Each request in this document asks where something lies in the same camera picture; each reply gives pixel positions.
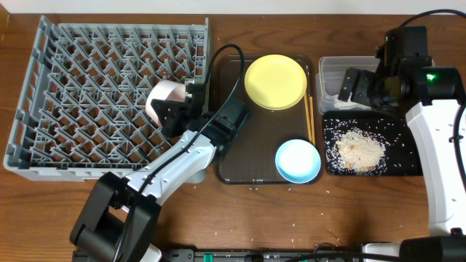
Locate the pile of rice scraps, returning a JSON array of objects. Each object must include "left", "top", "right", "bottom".
[{"left": 323, "top": 118, "right": 403, "bottom": 176}]

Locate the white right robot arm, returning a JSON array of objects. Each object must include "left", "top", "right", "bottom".
[{"left": 339, "top": 25, "right": 465, "bottom": 261}]

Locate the clear plastic waste bin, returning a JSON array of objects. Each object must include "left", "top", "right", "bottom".
[{"left": 315, "top": 56, "right": 379, "bottom": 115}]

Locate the brown serving tray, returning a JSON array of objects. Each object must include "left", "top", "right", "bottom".
[{"left": 214, "top": 54, "right": 315, "bottom": 185}]

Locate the wooden chopstick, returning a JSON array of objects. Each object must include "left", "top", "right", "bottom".
[
  {"left": 309, "top": 96, "right": 316, "bottom": 146},
  {"left": 303, "top": 94, "right": 314, "bottom": 144}
]

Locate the wooden chopstick right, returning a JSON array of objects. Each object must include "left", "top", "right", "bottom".
[{"left": 309, "top": 96, "right": 316, "bottom": 146}]

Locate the light blue bowl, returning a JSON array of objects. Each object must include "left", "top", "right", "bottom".
[{"left": 275, "top": 139, "right": 321, "bottom": 184}]

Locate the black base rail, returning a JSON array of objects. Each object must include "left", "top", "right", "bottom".
[{"left": 159, "top": 249, "right": 373, "bottom": 262}]

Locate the yellow round plate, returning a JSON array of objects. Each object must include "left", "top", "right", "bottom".
[{"left": 245, "top": 55, "right": 307, "bottom": 111}]

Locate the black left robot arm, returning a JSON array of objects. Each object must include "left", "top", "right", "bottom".
[{"left": 70, "top": 80, "right": 250, "bottom": 261}]

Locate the wooden chopstick left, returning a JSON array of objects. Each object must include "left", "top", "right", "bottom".
[{"left": 303, "top": 94, "right": 314, "bottom": 144}]

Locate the white pink shallow bowl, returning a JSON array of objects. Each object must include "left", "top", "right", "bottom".
[{"left": 145, "top": 80, "right": 186, "bottom": 127}]

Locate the black waste tray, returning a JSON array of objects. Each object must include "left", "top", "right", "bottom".
[{"left": 323, "top": 111, "right": 422, "bottom": 176}]

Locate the grey plastic dish rack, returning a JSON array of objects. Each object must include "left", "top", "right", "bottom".
[{"left": 3, "top": 17, "right": 210, "bottom": 181}]

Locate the white crumpled napkin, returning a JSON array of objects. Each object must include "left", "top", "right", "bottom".
[{"left": 332, "top": 95, "right": 371, "bottom": 110}]

